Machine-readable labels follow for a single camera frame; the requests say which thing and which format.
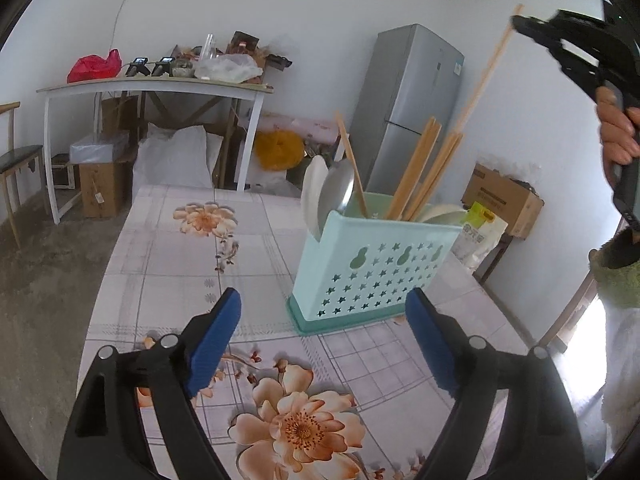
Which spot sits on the dark wooden stool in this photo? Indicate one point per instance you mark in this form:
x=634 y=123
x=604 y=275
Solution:
x=500 y=250

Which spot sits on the single wooden chopstick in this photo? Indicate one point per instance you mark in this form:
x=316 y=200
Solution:
x=489 y=67
x=352 y=170

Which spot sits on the person's right forearm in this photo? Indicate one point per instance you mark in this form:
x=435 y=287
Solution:
x=620 y=360

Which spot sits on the bundle of wooden chopsticks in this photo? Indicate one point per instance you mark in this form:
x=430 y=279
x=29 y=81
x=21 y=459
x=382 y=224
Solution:
x=417 y=165

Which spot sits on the silver refrigerator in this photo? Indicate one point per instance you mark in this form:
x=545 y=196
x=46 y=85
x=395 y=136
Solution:
x=410 y=100

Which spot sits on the large cardboard box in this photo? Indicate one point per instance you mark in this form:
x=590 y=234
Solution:
x=505 y=200

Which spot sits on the long pink box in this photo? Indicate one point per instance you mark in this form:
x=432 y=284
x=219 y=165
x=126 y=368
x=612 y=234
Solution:
x=300 y=125

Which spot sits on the dark printed box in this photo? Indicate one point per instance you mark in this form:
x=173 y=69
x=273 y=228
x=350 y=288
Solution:
x=244 y=42

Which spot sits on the floral plaid tablecloth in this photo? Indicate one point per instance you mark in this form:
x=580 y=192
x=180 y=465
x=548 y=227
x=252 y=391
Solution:
x=175 y=260

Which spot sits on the large white sack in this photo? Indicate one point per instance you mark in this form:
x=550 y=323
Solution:
x=172 y=160

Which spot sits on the wooden chair with dark seat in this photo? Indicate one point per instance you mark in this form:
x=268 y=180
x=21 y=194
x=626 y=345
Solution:
x=20 y=155

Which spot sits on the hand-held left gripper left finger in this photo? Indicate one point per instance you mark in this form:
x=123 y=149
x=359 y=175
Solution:
x=212 y=345

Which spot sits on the small black device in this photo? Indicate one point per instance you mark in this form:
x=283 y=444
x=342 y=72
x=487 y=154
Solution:
x=162 y=66
x=137 y=67

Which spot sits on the person's right hand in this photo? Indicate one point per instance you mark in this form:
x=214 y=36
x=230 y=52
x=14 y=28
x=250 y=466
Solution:
x=615 y=135

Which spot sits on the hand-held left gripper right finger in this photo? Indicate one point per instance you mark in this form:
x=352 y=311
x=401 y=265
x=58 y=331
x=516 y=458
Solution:
x=430 y=340

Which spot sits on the clear glass bottle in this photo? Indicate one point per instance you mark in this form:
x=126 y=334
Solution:
x=209 y=46

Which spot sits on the teal star-cut utensil holder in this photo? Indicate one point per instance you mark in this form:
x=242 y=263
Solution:
x=370 y=260

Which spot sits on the red plastic bag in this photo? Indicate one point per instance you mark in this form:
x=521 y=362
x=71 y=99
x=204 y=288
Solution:
x=92 y=67

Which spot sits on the small cardboard box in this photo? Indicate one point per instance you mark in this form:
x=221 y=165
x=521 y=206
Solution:
x=102 y=187

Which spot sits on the white plastic bag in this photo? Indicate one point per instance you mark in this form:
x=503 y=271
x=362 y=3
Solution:
x=225 y=69

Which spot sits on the long white table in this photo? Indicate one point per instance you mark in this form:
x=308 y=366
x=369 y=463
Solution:
x=150 y=87

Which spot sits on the clear plastic storage box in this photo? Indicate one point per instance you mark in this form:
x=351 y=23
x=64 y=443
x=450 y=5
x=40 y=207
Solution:
x=97 y=149

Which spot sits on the metal spoon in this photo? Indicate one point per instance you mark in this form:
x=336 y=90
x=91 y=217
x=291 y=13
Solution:
x=336 y=187

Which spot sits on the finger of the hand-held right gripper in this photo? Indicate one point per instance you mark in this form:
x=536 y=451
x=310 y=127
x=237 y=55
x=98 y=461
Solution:
x=590 y=35
x=555 y=47

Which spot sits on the white and green sack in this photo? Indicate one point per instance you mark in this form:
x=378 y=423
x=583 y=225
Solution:
x=475 y=240

